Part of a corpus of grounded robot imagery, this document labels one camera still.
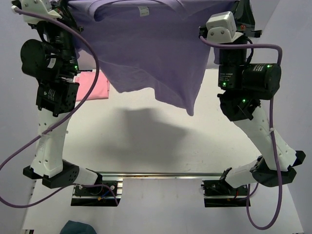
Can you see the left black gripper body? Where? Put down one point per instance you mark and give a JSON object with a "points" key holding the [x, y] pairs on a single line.
{"points": [[59, 37]]}

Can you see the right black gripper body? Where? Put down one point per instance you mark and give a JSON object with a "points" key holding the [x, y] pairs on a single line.
{"points": [[239, 56]]}

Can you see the purple t shirt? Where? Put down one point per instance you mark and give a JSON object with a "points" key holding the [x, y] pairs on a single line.
{"points": [[150, 44]]}

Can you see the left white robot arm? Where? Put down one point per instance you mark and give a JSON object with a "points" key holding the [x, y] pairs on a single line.
{"points": [[53, 62]]}

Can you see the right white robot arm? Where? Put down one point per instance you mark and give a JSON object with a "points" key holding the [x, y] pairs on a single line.
{"points": [[245, 85]]}

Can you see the dark teal cloth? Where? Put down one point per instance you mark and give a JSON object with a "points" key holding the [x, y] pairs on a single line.
{"points": [[73, 227]]}

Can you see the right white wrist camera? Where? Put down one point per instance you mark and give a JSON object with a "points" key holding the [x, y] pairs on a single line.
{"points": [[222, 28]]}

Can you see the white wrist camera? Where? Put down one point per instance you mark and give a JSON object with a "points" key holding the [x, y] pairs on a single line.
{"points": [[41, 8], [222, 28]]}

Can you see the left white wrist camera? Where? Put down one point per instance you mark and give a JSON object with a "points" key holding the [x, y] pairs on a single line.
{"points": [[41, 8]]}

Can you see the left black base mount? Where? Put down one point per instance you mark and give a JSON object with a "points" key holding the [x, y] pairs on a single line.
{"points": [[107, 195]]}

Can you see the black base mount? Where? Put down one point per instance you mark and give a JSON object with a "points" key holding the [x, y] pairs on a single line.
{"points": [[219, 194], [107, 195]]}

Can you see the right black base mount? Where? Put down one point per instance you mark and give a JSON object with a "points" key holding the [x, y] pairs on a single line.
{"points": [[219, 194]]}

